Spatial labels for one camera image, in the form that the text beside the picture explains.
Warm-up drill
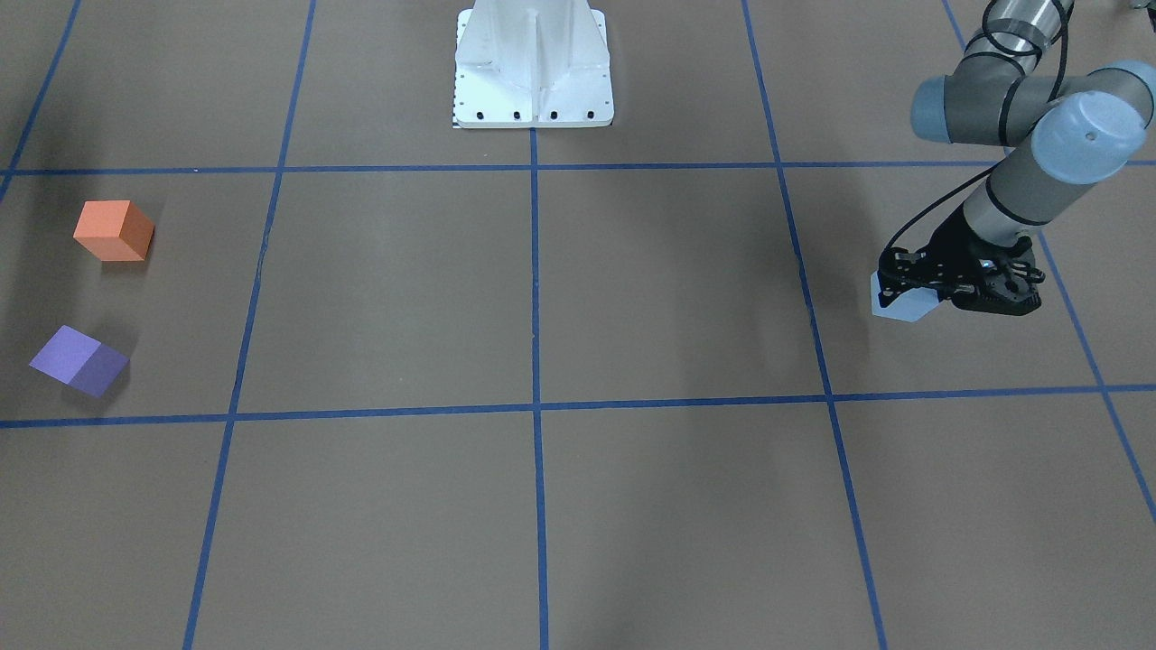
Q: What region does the light blue foam block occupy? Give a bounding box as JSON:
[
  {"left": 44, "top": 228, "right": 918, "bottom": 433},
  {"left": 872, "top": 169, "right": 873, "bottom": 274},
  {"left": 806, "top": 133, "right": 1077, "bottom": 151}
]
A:
[{"left": 870, "top": 273, "right": 941, "bottom": 322}]

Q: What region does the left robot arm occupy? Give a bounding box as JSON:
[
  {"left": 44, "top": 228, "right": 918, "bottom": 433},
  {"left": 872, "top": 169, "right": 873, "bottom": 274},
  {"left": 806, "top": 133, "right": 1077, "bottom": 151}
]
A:
[{"left": 872, "top": 1, "right": 1153, "bottom": 322}]

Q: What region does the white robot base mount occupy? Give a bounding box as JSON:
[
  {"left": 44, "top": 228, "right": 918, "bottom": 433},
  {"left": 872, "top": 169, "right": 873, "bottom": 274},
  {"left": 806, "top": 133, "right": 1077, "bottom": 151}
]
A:
[{"left": 452, "top": 1, "right": 615, "bottom": 130}]

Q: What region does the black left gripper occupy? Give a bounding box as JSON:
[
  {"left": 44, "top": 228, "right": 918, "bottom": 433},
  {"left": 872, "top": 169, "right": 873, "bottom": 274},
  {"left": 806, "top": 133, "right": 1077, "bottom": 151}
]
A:
[{"left": 879, "top": 209, "right": 1046, "bottom": 316}]

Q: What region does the orange foam block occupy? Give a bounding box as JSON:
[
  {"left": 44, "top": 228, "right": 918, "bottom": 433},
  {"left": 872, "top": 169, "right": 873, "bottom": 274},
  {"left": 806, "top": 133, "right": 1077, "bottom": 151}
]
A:
[{"left": 73, "top": 200, "right": 155, "bottom": 263}]

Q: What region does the purple foam block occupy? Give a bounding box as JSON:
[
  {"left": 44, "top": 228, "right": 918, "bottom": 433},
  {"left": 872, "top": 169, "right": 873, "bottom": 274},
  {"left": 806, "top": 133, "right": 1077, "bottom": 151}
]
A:
[{"left": 29, "top": 325, "right": 129, "bottom": 398}]

